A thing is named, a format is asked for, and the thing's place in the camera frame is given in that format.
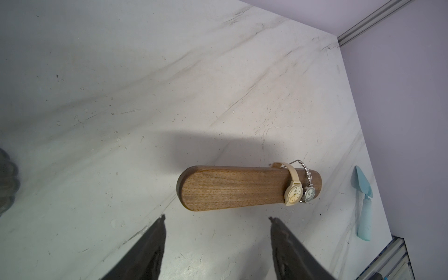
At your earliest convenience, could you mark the silver chain bracelet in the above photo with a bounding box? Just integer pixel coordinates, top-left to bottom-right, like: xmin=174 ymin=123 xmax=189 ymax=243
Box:
xmin=288 ymin=159 xmax=316 ymax=204

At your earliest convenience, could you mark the wooden watch stand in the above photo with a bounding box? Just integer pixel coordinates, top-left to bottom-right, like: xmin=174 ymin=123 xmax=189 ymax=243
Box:
xmin=176 ymin=166 xmax=323 ymax=212

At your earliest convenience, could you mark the cream strap wrist watch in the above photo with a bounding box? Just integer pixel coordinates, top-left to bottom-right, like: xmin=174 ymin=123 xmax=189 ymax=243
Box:
xmin=271 ymin=162 xmax=304 ymax=206

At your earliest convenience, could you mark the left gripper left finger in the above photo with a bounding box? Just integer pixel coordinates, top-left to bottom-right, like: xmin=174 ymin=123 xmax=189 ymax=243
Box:
xmin=102 ymin=215 xmax=166 ymax=280

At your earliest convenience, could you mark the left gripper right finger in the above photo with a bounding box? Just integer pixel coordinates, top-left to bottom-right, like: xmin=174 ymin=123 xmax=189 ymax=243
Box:
xmin=269 ymin=217 xmax=334 ymax=280

